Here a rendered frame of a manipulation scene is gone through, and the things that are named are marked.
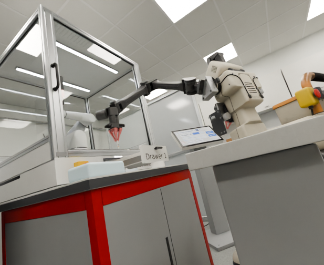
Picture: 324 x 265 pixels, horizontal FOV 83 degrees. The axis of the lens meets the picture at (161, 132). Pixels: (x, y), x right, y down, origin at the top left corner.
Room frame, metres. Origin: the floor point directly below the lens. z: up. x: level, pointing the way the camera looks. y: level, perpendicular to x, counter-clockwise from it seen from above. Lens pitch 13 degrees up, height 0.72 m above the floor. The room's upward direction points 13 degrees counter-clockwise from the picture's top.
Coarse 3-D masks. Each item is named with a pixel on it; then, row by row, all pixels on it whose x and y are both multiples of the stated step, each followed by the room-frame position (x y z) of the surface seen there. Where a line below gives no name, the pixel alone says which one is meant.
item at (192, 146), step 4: (192, 128) 2.18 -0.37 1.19; (212, 128) 2.21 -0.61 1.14; (172, 132) 2.08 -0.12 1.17; (172, 136) 2.09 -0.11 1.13; (220, 136) 2.11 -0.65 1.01; (176, 140) 2.00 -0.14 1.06; (212, 140) 2.04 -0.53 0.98; (216, 140) 2.04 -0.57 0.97; (220, 140) 2.06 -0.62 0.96; (180, 144) 1.94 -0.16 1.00; (192, 144) 1.96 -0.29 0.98; (196, 144) 1.97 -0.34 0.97; (200, 144) 1.98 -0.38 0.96; (204, 144) 2.00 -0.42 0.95; (208, 144) 2.03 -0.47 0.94; (212, 144) 2.05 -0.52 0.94; (180, 148) 1.96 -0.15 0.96; (184, 148) 1.93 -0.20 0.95; (188, 148) 1.95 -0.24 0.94; (192, 148) 1.98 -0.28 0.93
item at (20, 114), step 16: (32, 32) 1.06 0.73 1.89; (16, 48) 1.19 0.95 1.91; (32, 48) 1.07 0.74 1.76; (16, 64) 1.20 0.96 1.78; (32, 64) 1.08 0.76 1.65; (0, 80) 1.35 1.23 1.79; (16, 80) 1.20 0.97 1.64; (32, 80) 1.09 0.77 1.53; (0, 96) 1.36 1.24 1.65; (16, 96) 1.21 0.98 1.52; (32, 96) 1.09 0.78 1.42; (0, 112) 1.36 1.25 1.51; (16, 112) 1.21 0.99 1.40; (32, 112) 1.10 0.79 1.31; (0, 128) 1.36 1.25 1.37; (16, 128) 1.22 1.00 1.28; (32, 128) 1.11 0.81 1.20; (0, 144) 1.37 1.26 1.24; (16, 144) 1.23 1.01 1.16; (0, 160) 1.37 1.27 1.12
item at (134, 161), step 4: (128, 156) 1.16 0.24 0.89; (132, 156) 1.14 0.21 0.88; (136, 156) 1.13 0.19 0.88; (140, 156) 1.11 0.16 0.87; (116, 160) 1.21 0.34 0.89; (120, 160) 1.19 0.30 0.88; (124, 160) 1.17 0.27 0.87; (128, 160) 1.16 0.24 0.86; (132, 160) 1.14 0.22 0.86; (136, 160) 1.13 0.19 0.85; (140, 160) 1.11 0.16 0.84; (124, 164) 1.18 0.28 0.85; (128, 164) 1.16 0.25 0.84; (132, 164) 1.15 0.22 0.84; (136, 164) 1.18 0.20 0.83; (140, 164) 1.25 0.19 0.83; (144, 164) 1.33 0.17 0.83; (124, 168) 1.29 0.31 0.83; (128, 168) 1.36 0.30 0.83; (132, 168) 1.46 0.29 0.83
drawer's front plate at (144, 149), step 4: (140, 148) 1.08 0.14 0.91; (144, 148) 1.10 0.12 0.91; (148, 148) 1.14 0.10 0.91; (152, 148) 1.18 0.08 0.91; (164, 148) 1.31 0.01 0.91; (140, 152) 1.08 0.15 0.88; (144, 152) 1.10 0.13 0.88; (148, 152) 1.13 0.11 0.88; (152, 152) 1.17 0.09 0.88; (156, 152) 1.21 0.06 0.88; (160, 152) 1.25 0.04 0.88; (164, 152) 1.30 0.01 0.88; (144, 156) 1.09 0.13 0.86; (148, 156) 1.12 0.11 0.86; (152, 156) 1.16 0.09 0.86; (164, 156) 1.29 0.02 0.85; (144, 160) 1.08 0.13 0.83; (148, 160) 1.11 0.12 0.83; (152, 160) 1.15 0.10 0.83; (156, 160) 1.19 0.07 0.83; (160, 160) 1.23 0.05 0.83; (164, 160) 1.27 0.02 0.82; (168, 160) 1.32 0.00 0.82
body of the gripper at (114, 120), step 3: (111, 117) 1.00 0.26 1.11; (114, 117) 1.01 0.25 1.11; (117, 117) 1.02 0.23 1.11; (111, 120) 1.00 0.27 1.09; (114, 120) 1.00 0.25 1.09; (117, 120) 1.01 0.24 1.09; (111, 123) 0.98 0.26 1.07; (114, 123) 0.99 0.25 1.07; (117, 123) 1.01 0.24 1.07; (105, 126) 1.00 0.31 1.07; (108, 126) 1.01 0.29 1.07; (120, 126) 1.04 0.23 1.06; (123, 126) 1.05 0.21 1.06
